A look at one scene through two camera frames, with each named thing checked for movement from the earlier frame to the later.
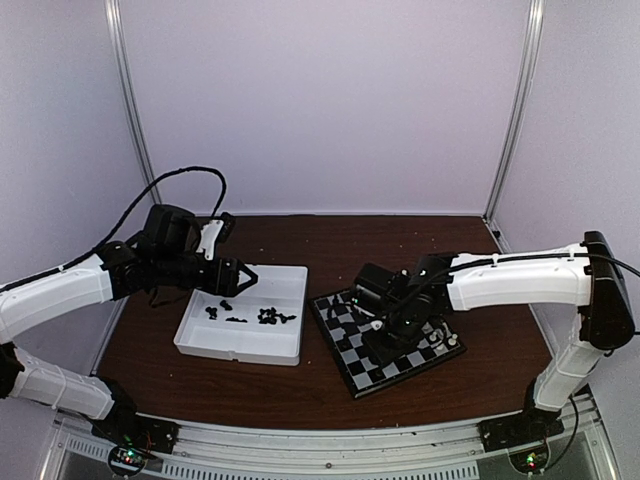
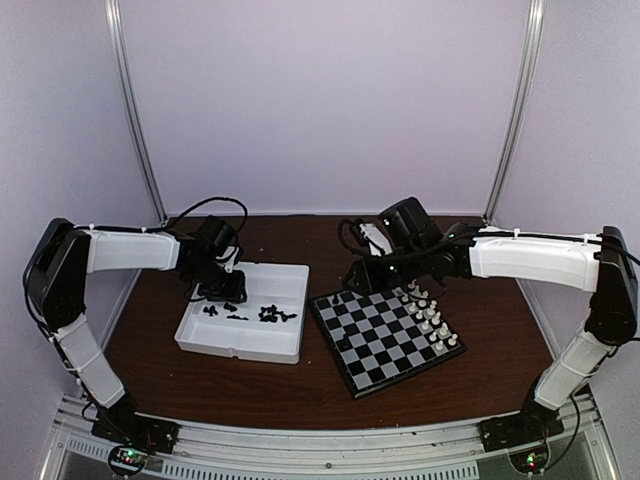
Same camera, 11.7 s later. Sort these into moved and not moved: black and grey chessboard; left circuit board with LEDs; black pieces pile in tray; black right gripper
Moved: black right gripper
Not moved: black and grey chessboard; left circuit board with LEDs; black pieces pile in tray
